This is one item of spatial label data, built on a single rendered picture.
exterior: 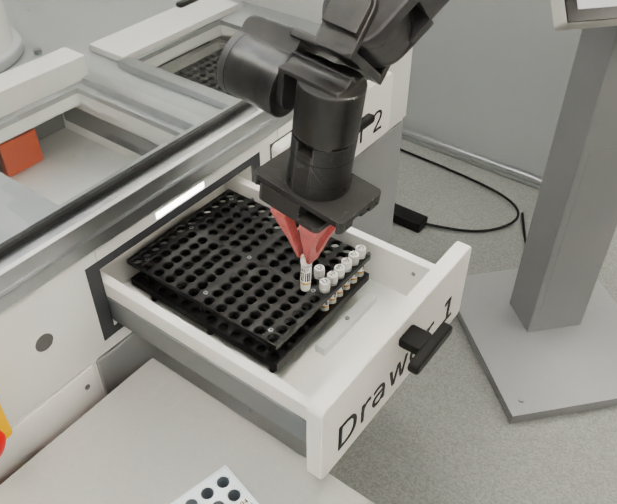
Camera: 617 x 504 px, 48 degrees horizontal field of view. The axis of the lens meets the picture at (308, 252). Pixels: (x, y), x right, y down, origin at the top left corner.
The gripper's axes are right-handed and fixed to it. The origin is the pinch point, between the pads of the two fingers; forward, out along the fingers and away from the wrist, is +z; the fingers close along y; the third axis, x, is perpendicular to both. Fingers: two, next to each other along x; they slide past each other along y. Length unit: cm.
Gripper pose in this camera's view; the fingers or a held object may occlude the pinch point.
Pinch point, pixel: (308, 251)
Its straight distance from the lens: 69.5
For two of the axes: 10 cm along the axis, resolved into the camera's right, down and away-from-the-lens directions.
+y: -7.7, -5.0, 3.9
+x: -6.2, 5.0, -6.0
